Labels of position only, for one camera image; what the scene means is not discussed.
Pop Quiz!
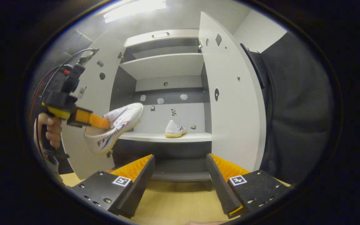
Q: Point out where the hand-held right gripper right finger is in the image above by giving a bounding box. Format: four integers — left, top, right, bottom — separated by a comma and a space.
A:
206, 153, 290, 219

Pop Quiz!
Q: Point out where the white cabinet drawer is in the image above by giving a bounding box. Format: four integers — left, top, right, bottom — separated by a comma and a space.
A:
124, 29, 200, 48

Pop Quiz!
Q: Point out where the white cabinet shelf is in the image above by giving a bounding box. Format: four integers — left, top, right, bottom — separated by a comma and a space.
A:
120, 53, 205, 80
117, 131, 213, 143

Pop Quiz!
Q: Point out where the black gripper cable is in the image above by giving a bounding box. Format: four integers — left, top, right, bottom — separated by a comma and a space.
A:
30, 48, 100, 108

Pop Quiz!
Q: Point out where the white cabinet door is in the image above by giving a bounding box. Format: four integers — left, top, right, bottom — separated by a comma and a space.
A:
199, 12, 266, 172
61, 30, 127, 180

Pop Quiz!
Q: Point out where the white canvas shoe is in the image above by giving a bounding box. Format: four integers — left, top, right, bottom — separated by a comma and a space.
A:
165, 120, 187, 138
84, 102, 144, 155

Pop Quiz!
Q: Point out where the white shoe cabinet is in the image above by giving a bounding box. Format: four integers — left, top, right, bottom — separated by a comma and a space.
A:
61, 12, 266, 183

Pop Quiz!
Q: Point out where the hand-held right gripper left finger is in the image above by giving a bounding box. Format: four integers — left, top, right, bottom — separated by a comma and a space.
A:
72, 154, 156, 219

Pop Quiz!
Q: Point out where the black backdrop cloth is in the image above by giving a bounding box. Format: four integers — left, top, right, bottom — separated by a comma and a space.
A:
29, 30, 335, 185

